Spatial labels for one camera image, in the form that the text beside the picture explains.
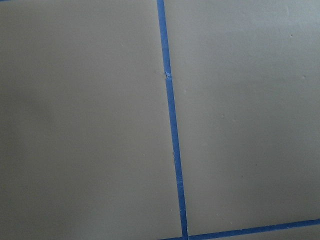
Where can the blue tape grid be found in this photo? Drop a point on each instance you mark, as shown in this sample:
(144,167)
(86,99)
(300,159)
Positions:
(159,119)

